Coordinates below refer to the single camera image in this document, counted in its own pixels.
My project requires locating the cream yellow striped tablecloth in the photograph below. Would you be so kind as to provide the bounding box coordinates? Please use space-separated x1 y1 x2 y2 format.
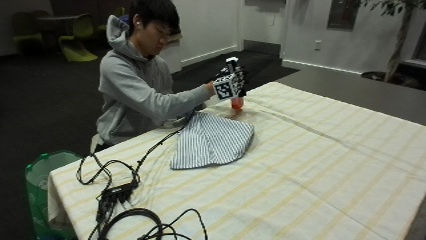
47 81 426 240

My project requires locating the dark wall panel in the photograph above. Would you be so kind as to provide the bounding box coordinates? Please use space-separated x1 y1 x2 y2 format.
327 0 363 31

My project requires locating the green lounge chair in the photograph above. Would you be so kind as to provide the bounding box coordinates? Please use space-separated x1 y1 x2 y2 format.
11 10 51 51
58 13 100 63

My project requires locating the white marker cube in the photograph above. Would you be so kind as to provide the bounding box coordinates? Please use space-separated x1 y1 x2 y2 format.
212 74 239 101

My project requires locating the orange bottle with white cap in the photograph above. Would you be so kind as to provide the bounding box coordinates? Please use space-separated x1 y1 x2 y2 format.
225 56 247 113

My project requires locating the thin black looped cable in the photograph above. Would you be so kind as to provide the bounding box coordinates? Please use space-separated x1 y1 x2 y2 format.
75 152 142 186

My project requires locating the dark round table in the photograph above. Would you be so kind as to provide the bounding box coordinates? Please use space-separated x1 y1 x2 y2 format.
36 13 78 51

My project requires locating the thick black coiled cable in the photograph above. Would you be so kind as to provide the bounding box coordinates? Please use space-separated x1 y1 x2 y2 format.
87 199 211 240

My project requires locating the white chair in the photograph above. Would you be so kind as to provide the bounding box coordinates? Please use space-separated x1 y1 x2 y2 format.
90 133 107 154

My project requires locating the blue white striped cloth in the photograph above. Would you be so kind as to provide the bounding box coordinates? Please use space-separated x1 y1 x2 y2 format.
170 111 257 171

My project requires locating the dark plant pot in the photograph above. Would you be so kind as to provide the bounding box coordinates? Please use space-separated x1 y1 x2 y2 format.
360 70 426 90

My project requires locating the green bag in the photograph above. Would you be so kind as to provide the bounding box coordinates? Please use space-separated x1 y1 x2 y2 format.
24 150 84 240

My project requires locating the black hub box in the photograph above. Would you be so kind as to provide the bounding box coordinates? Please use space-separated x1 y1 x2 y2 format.
100 180 140 202

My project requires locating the thin black glove cable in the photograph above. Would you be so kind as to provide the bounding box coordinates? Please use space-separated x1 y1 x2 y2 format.
132 111 198 183

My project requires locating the indoor tree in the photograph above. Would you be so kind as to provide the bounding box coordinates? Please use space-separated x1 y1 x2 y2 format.
360 0 426 83

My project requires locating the the person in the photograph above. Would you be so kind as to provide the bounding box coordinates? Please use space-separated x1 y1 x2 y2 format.
91 0 218 155

